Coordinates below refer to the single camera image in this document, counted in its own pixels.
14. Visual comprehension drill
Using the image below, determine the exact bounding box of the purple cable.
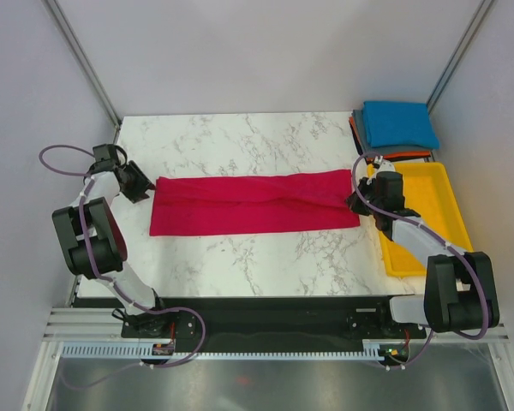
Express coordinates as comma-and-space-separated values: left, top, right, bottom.
39, 144, 206, 390
350, 152, 493, 372

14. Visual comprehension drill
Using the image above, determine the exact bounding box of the red t-shirt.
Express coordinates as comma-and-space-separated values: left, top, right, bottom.
149, 170, 360, 237

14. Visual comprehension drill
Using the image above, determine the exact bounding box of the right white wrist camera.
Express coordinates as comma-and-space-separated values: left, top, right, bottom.
372, 157, 396, 175

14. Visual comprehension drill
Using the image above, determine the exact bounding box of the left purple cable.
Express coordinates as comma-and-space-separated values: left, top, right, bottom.
39, 144, 206, 390

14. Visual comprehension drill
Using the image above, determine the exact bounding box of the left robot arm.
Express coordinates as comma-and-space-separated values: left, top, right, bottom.
52, 144, 171, 337

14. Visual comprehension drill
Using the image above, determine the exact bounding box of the left aluminium frame post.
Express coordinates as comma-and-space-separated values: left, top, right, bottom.
42, 0, 122, 130

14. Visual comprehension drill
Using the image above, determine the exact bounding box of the yellow plastic tray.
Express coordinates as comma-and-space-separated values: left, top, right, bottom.
379, 162, 473, 278

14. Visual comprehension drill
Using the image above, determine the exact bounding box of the white cable duct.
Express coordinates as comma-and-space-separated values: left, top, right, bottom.
61, 339, 412, 360

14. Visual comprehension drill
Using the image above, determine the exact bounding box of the right aluminium frame post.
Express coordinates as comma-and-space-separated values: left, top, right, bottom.
427, 0, 497, 114

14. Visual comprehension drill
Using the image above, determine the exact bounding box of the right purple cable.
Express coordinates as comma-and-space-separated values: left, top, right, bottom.
350, 152, 493, 372

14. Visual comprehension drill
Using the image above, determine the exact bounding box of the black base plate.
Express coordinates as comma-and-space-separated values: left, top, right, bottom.
75, 296, 425, 353

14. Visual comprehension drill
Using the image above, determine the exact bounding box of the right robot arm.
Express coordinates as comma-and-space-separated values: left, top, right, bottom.
347, 171, 500, 340

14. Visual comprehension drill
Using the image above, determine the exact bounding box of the blue folded t-shirt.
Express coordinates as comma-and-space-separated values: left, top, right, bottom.
362, 100, 439, 150

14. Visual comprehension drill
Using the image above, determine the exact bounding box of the aluminium frame post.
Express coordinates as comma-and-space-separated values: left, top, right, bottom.
427, 0, 497, 114
42, 0, 122, 130

